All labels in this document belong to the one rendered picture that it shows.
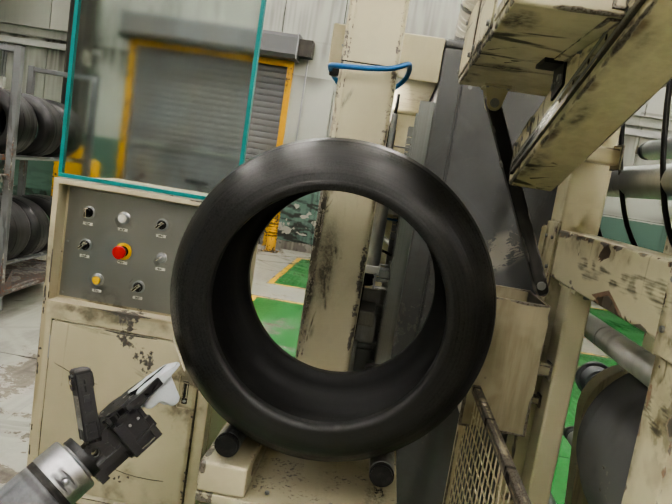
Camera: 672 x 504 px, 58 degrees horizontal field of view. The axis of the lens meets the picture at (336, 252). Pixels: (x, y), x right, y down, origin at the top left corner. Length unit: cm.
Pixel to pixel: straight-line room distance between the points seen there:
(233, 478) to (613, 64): 90
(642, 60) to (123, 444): 92
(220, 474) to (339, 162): 59
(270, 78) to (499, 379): 948
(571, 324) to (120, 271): 129
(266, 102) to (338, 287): 923
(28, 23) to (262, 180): 1139
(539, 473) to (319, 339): 58
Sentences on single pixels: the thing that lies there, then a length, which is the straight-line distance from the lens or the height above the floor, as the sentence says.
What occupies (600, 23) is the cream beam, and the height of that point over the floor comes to 164.
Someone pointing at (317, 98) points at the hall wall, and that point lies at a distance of 1038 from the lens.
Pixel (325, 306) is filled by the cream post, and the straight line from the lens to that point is 142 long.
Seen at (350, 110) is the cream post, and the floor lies 155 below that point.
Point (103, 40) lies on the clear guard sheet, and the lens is 197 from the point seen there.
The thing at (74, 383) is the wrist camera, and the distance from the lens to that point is 104.
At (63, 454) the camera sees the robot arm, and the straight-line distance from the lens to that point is 103.
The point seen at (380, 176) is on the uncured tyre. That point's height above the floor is 141.
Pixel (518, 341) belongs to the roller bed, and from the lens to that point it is 138.
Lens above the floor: 141
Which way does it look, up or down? 7 degrees down
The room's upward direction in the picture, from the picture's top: 9 degrees clockwise
